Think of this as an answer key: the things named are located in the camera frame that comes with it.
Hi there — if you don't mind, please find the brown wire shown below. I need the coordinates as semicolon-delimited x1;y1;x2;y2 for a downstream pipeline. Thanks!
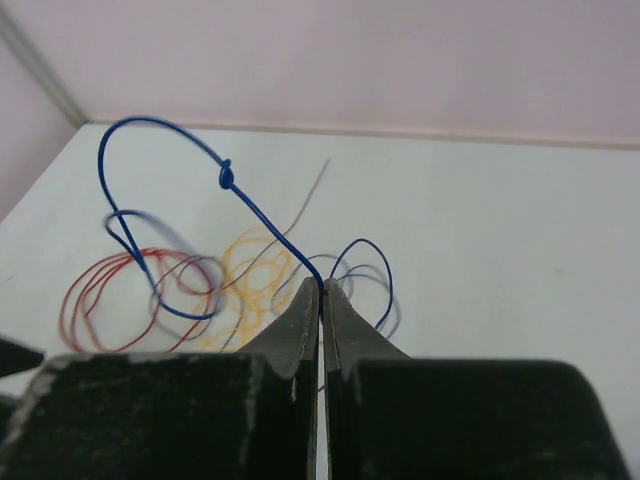
219;158;332;351

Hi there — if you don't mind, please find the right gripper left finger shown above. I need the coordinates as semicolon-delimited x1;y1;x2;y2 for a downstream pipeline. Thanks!
1;278;320;479

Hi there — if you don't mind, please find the orange wire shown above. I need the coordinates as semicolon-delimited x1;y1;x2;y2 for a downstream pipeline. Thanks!
197;225;296;351

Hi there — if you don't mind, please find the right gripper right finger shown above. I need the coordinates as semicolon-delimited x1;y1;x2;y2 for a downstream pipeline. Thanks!
322;279;630;479

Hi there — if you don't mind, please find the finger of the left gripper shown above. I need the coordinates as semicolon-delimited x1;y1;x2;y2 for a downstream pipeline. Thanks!
0;338;44;378

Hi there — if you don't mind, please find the dark blue wire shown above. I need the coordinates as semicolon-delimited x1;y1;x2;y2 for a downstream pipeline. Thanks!
97;116;401;336

